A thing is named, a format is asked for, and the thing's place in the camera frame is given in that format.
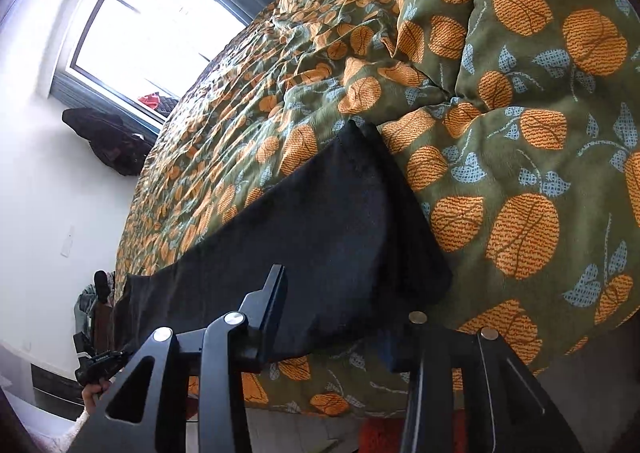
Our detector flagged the black pants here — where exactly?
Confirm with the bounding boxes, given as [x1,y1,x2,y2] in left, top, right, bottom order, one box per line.
[113,122,452,361]

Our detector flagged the left hand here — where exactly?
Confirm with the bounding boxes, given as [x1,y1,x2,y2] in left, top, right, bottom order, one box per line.
[81,378,112,415]

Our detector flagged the orange red rug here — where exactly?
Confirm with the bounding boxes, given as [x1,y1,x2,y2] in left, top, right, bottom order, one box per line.
[358,410,468,453]

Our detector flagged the red object outside window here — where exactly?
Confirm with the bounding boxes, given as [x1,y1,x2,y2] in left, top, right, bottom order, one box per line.
[138,92,178,117]

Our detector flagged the green orange patterned duvet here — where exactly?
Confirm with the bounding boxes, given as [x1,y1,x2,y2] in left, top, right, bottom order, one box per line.
[115,0,639,417]

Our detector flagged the dark jacket hanging on wall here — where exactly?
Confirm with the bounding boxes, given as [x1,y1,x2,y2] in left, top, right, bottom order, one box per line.
[61,108,152,176]

